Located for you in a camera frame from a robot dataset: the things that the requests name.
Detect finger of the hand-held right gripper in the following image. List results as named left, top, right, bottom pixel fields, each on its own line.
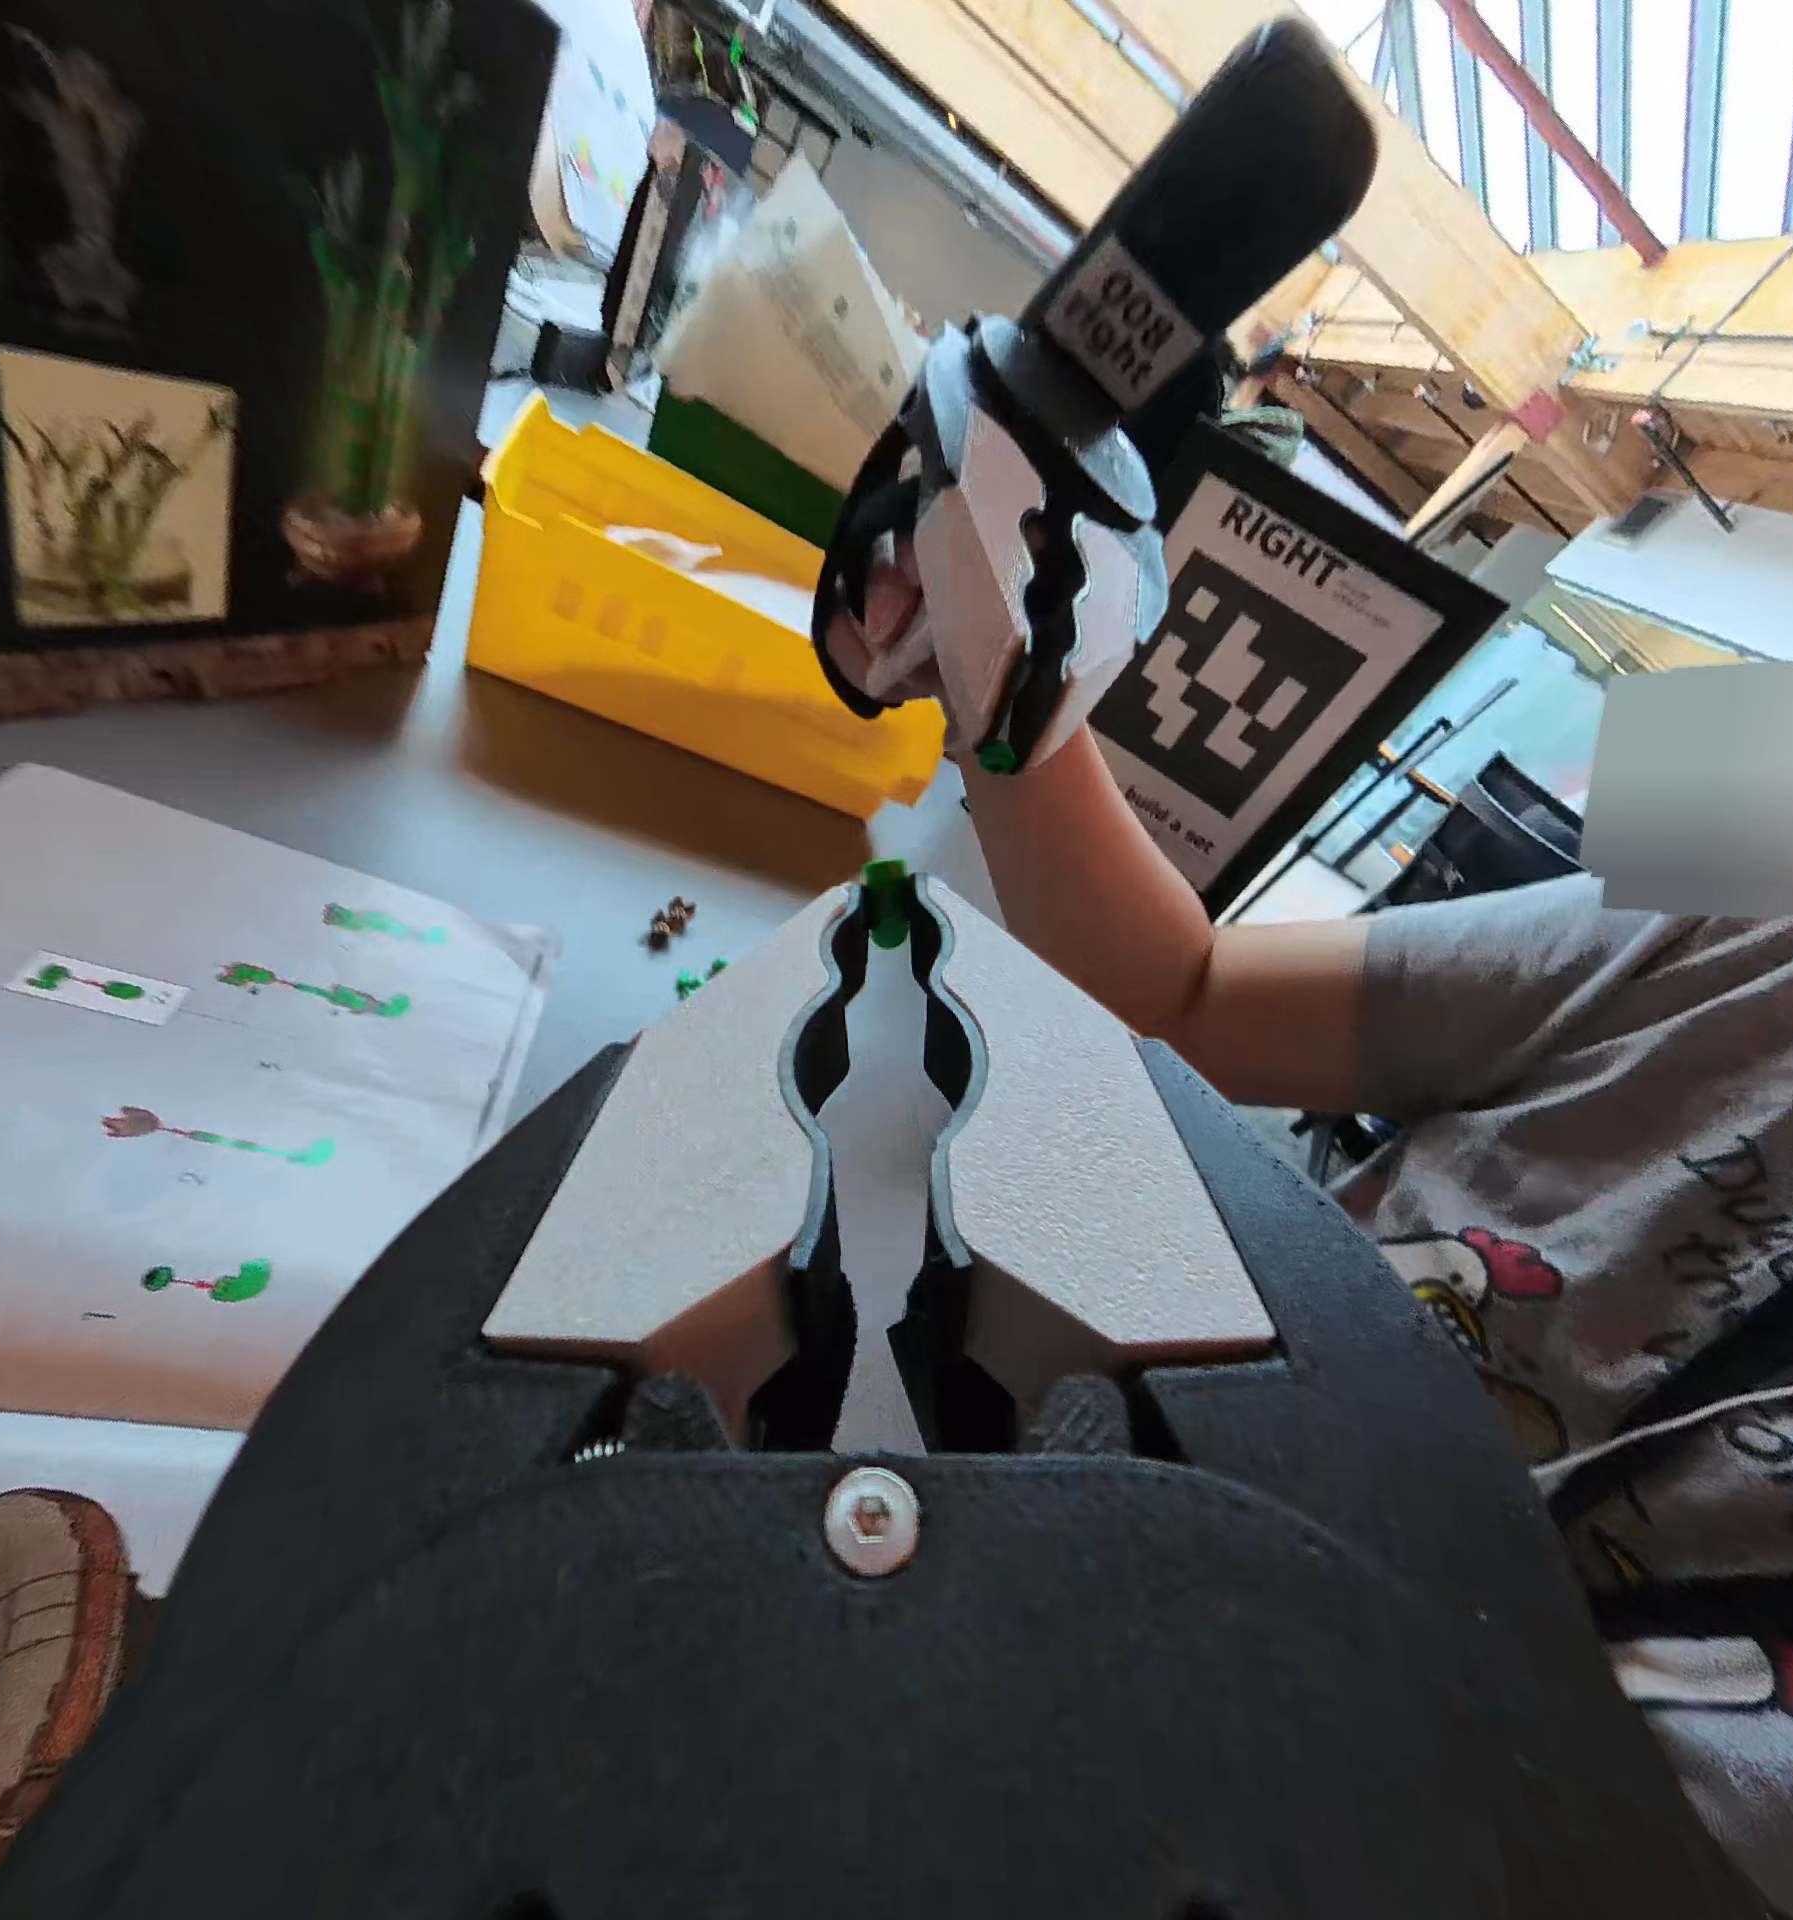
left=923, top=409, right=1058, bottom=763
left=1008, top=512, right=1174, bottom=773

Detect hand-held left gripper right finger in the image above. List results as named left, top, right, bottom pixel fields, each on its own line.
left=903, top=875, right=1277, bottom=1448

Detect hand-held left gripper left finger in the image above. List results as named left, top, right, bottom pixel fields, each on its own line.
left=481, top=880, right=862, bottom=1448

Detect person's right forearm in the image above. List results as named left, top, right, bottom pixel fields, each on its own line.
left=959, top=704, right=1374, bottom=1116

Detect lego instruction booklet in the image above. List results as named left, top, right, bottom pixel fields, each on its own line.
left=0, top=763, right=561, bottom=1920

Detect black lego set box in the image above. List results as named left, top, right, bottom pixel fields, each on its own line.
left=0, top=0, right=561, bottom=715

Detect person's right hand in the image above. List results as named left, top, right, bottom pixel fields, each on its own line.
left=844, top=532, right=945, bottom=711

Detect black framed marker sign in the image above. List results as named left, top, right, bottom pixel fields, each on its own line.
left=1083, top=417, right=1513, bottom=920

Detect clear plastic bag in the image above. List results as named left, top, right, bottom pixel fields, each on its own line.
left=602, top=516, right=823, bottom=593

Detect yellow plastic bin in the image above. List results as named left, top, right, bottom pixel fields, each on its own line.
left=467, top=392, right=945, bottom=818

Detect white printed paper sheets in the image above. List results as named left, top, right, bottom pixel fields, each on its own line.
left=657, top=157, right=931, bottom=497

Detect black mesh office chair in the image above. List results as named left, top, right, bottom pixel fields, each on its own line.
left=1384, top=749, right=1586, bottom=908

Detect person in grey shirt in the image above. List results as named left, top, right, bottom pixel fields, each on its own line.
left=1324, top=876, right=1793, bottom=1920

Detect black strap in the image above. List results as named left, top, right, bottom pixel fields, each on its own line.
left=1532, top=1253, right=1793, bottom=1502

